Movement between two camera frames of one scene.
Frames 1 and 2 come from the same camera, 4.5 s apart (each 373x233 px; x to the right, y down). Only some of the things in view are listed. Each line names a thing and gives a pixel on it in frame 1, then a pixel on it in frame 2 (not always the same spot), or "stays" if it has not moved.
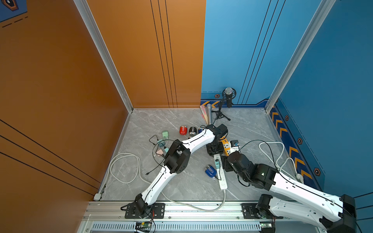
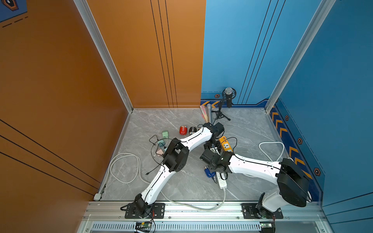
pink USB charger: (160, 152) stays
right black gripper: (225, 163) to (210, 168)
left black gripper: (220, 151) stays
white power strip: (220, 173) stays
